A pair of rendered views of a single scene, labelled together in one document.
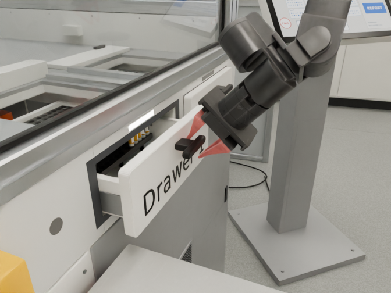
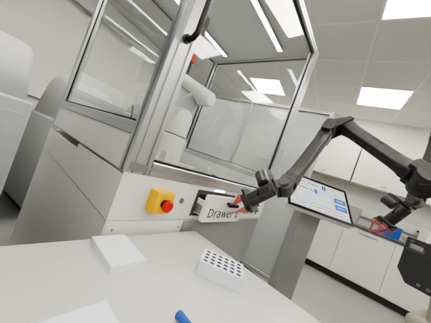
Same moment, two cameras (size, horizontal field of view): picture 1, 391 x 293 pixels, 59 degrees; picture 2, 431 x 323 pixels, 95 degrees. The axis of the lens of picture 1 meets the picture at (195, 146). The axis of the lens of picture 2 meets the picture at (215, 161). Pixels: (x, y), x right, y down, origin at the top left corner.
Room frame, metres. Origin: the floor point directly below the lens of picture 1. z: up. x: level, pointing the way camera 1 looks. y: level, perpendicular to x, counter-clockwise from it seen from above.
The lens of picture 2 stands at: (-0.36, -0.11, 1.06)
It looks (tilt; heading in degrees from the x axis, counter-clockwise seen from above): 0 degrees down; 16
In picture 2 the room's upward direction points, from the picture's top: 20 degrees clockwise
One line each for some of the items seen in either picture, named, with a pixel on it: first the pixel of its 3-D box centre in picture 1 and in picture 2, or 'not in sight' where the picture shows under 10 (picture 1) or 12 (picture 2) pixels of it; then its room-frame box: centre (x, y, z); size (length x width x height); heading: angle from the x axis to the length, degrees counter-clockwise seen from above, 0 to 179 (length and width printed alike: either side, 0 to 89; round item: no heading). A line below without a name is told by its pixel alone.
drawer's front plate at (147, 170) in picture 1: (173, 159); (224, 209); (0.52, 0.04, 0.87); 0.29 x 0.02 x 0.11; 157
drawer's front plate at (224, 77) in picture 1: (210, 100); (247, 207); (0.82, -0.04, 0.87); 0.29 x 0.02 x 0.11; 157
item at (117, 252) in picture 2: not in sight; (117, 250); (0.07, 0.18, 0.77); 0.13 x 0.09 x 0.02; 67
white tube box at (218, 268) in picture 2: not in sight; (220, 268); (0.21, -0.06, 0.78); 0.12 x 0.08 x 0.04; 99
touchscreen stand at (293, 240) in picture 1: (305, 143); (292, 265); (1.34, -0.47, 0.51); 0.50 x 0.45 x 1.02; 20
